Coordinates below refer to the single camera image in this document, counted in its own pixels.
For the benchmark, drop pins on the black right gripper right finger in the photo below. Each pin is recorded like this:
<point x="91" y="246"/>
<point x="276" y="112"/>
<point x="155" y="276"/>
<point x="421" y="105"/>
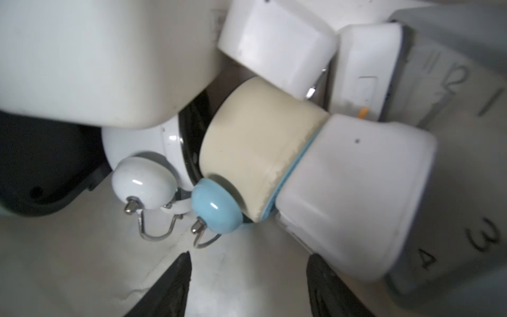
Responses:
<point x="329" y="295"/>

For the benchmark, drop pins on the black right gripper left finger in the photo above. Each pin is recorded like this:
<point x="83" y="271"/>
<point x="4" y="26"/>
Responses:
<point x="168" y="296"/>

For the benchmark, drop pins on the white cube alarm clock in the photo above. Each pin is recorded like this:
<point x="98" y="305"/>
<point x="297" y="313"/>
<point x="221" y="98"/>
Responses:
<point x="353" y="195"/>

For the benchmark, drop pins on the white digital clock dark screen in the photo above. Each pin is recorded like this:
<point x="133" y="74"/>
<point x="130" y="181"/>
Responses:
<point x="366" y="60"/>

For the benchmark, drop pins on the white canvas bag yellow handles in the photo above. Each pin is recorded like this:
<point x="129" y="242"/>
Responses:
<point x="71" y="68"/>

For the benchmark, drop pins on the white twin bell alarm clock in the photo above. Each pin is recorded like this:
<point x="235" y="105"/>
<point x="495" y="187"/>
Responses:
<point x="157" y="168"/>

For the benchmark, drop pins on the blue twin bell alarm clock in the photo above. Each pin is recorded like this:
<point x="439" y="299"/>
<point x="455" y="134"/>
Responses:
<point x="252" y="145"/>

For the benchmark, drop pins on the grey square analog clock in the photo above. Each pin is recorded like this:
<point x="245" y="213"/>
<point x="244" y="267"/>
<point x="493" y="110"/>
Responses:
<point x="451" y="82"/>

